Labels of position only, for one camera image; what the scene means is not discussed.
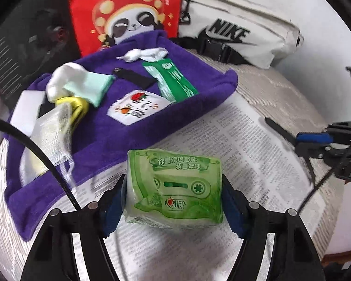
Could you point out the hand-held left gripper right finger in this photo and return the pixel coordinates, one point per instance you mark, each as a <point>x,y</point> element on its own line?
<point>234,210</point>

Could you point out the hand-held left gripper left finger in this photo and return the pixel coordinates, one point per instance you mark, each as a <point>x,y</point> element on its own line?
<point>112,210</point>

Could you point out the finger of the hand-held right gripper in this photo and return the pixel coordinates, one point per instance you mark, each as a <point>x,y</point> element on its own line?
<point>310,150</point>
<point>313,137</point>

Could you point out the green tissue pack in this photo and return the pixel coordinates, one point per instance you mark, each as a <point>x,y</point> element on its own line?
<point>169,187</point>

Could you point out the white sachet with red print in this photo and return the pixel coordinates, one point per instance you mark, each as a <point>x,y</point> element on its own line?
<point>134,109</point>

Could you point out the yellow and black glove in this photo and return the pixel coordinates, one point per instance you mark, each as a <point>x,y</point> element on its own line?
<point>77,104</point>

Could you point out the white and mint glove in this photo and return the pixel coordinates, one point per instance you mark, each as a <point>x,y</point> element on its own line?
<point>96,86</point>

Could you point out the green foil packet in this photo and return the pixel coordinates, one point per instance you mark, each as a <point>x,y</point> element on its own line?
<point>175,82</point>

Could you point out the newspaper sheet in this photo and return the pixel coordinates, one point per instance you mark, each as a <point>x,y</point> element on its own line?
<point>237,140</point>

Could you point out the purple towel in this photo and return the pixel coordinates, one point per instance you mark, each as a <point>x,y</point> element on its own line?
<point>105,140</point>

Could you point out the white sponge block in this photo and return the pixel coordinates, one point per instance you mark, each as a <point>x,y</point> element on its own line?
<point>25,108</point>

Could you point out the white waist bag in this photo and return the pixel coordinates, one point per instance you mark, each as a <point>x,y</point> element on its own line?
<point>251,3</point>

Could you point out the white knotted tissue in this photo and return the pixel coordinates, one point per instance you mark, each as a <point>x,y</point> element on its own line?
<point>134,55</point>

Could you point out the black product box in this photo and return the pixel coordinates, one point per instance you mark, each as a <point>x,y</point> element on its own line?
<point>17,49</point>

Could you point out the red panda print bag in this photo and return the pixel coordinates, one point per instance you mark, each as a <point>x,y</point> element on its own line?
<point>84,11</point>

